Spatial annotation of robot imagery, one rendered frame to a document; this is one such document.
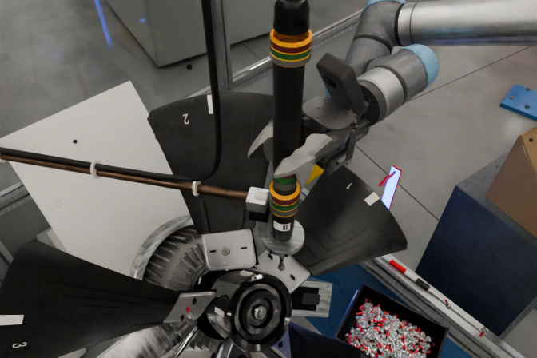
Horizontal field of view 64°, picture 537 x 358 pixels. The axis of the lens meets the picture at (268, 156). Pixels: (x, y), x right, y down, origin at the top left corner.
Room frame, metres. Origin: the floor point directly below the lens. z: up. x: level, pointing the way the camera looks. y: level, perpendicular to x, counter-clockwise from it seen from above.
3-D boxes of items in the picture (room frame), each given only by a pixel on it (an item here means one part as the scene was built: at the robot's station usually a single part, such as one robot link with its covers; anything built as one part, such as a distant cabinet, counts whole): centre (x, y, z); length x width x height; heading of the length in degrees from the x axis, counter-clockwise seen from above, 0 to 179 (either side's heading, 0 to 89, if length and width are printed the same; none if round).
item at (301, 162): (0.38, -0.04, 1.46); 0.09 x 0.03 x 0.06; 143
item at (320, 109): (0.47, -0.10, 1.46); 0.12 x 0.08 x 0.09; 133
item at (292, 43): (0.40, -0.02, 1.63); 0.04 x 0.04 x 0.03
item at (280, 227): (0.40, -0.02, 1.48); 0.04 x 0.04 x 0.46
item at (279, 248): (0.40, -0.01, 1.32); 0.09 x 0.07 x 0.10; 78
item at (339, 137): (0.41, -0.08, 1.48); 0.09 x 0.05 x 0.02; 143
